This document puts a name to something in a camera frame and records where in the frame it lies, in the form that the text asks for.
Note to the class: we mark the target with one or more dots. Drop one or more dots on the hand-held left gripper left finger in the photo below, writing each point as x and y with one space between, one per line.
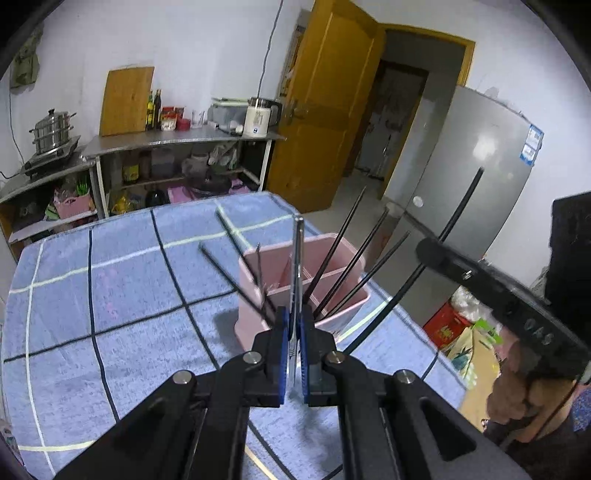
281 364

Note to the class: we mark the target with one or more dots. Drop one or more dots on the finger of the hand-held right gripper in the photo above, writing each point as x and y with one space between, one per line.
457 265

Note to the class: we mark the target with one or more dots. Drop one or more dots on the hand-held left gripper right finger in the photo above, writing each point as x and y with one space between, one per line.
304 364

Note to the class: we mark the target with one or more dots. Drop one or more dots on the pink plastic utensil holder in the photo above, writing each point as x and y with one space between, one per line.
251 314

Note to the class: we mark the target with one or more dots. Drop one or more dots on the stainless steel spoon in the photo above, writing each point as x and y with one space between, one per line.
298 258

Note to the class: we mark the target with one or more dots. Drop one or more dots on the person's right forearm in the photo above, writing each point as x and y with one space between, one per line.
554 443

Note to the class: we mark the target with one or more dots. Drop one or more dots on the person's right hand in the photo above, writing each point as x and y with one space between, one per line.
526 387

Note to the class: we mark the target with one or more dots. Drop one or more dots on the red cardboard box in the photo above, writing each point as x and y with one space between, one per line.
441 330

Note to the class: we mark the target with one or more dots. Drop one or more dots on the yellow plastic bag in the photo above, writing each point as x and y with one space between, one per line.
475 337

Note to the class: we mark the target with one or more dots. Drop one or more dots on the grey refrigerator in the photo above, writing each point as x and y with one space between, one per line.
461 152

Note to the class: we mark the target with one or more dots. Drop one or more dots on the blue plaid blanket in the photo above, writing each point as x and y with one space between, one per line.
115 323

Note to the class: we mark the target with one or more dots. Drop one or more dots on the dark frying pan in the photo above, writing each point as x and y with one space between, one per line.
210 185

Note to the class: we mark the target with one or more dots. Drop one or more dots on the pink plastic tub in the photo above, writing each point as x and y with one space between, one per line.
178 194

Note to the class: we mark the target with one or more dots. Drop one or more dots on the yellow wooden door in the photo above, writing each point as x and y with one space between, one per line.
323 115

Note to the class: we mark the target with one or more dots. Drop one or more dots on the dark glass jug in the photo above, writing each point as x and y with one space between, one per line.
156 198

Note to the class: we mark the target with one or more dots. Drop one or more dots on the yellow oil jug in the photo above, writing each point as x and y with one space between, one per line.
124 204

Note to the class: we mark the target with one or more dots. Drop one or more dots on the white electric kettle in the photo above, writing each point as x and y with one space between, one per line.
256 120

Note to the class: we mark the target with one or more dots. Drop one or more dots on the stainless steel shelf table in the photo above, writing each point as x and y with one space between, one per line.
184 136

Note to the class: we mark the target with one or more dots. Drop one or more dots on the white kitchen appliance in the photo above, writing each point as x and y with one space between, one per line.
226 115

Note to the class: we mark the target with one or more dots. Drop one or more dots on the red container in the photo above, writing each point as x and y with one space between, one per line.
183 124

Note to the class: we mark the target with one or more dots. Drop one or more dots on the clear glass cup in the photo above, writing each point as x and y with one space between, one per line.
197 119

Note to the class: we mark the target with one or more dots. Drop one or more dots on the pink woven basket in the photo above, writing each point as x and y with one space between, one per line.
74 207

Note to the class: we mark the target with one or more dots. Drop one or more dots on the red lid jar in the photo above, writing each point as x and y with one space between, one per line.
169 120

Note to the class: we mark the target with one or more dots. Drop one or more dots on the dark sauce bottle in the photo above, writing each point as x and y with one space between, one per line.
158 108

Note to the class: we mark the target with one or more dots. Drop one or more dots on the wooden cabinet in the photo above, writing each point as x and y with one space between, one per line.
41 177

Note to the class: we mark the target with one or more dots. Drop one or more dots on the wooden cutting board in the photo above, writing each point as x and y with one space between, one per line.
125 101

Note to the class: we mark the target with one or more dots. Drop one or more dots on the black induction cooker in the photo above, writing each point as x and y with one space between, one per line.
51 159

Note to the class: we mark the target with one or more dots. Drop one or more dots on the stainless steel steamer pot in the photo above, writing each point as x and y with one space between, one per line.
51 131

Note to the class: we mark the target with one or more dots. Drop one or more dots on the green hanging cloth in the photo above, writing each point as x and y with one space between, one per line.
27 60

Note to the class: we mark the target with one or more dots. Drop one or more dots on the yellow door frame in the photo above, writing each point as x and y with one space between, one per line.
461 46

